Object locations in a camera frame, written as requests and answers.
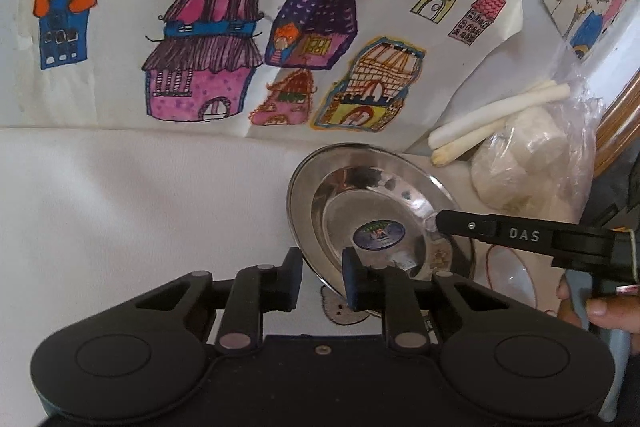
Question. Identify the white stick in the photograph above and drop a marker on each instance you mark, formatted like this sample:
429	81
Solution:
500	112
460	147

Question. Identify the plastic bag of white lumps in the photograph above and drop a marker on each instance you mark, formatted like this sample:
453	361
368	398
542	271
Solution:
525	157

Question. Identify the colourful house drawing sheet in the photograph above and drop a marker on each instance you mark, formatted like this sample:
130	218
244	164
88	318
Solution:
150	7

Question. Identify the stainless steel plate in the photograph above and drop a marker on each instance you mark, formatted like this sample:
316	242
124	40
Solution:
350	202

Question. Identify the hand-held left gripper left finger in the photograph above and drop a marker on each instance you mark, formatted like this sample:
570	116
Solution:
291	279

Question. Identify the white printed table sheet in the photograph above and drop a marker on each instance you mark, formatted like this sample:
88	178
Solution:
125	207

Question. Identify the person's right hand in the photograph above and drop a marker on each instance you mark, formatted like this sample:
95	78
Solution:
615	314

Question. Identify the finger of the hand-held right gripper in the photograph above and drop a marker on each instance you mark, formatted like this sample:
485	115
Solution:
480	228

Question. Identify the white bowl with red rim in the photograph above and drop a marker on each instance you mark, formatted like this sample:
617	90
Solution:
507	274

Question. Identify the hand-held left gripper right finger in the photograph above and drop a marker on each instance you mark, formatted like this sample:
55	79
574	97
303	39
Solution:
354	284

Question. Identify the wooden frame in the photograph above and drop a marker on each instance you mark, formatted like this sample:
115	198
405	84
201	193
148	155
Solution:
620	127

